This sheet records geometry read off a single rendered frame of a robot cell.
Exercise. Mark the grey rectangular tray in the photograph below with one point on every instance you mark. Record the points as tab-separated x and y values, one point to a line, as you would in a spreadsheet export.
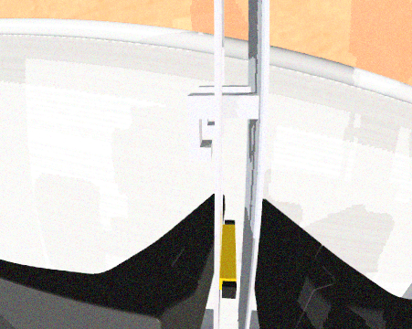
94	162

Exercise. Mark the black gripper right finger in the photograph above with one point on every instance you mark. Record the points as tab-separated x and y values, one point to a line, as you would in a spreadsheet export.
300	284

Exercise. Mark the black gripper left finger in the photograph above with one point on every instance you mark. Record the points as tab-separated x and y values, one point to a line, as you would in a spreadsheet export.
164	286

